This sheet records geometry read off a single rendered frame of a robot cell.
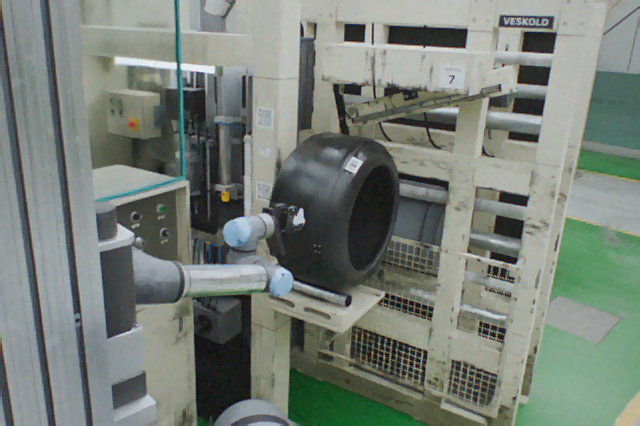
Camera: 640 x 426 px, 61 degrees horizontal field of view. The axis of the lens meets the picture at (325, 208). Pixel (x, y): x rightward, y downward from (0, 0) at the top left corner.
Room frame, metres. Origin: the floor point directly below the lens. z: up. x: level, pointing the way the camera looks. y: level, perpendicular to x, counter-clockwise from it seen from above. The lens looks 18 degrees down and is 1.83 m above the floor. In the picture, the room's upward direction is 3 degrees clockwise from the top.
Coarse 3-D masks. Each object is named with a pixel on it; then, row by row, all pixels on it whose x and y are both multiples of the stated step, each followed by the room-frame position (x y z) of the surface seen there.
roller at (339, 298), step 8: (296, 280) 1.87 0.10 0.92; (296, 288) 1.85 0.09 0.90; (304, 288) 1.83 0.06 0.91; (312, 288) 1.82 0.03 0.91; (320, 288) 1.81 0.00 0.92; (328, 288) 1.81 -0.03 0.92; (320, 296) 1.80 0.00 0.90; (328, 296) 1.78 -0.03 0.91; (336, 296) 1.77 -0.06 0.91; (344, 296) 1.76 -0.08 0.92; (344, 304) 1.75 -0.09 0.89
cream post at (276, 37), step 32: (256, 0) 2.05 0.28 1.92; (288, 0) 2.03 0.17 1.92; (256, 32) 2.05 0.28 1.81; (288, 32) 2.03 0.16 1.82; (256, 64) 2.05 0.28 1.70; (288, 64) 2.04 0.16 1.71; (256, 96) 2.05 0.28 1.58; (288, 96) 2.04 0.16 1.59; (256, 128) 2.05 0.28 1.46; (288, 128) 2.05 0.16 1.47; (256, 160) 2.05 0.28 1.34; (256, 192) 2.04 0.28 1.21; (256, 256) 2.04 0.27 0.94; (256, 320) 2.04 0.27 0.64; (288, 320) 2.08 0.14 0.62; (256, 352) 2.04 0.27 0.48; (288, 352) 2.09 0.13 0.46; (256, 384) 2.04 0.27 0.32; (288, 384) 2.10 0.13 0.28
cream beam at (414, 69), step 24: (336, 48) 2.18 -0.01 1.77; (360, 48) 2.13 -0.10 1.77; (384, 48) 2.08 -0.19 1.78; (408, 48) 2.19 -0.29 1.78; (336, 72) 2.18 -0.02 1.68; (360, 72) 2.12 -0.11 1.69; (384, 72) 2.07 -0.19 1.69; (408, 72) 2.03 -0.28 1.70; (432, 72) 1.98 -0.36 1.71; (480, 72) 2.01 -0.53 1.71
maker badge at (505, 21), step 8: (504, 16) 2.18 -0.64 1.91; (512, 16) 2.16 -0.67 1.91; (520, 16) 2.15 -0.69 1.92; (528, 16) 2.13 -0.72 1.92; (536, 16) 2.12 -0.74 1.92; (544, 16) 2.11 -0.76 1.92; (552, 16) 2.09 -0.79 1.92; (504, 24) 2.18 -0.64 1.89; (512, 24) 2.16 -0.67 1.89; (520, 24) 2.15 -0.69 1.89; (528, 24) 2.13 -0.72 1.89; (536, 24) 2.12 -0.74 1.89; (544, 24) 2.10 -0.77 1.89; (552, 24) 2.09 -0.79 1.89
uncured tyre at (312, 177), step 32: (288, 160) 1.85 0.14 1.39; (320, 160) 1.80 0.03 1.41; (384, 160) 1.93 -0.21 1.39; (288, 192) 1.76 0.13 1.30; (320, 192) 1.70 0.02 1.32; (352, 192) 1.73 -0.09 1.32; (384, 192) 2.15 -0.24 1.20; (320, 224) 1.67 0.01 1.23; (352, 224) 2.19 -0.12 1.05; (384, 224) 2.12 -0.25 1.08; (288, 256) 1.74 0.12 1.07; (320, 256) 1.67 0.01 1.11; (352, 256) 2.07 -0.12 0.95; (384, 256) 2.01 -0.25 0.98; (352, 288) 1.84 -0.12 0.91
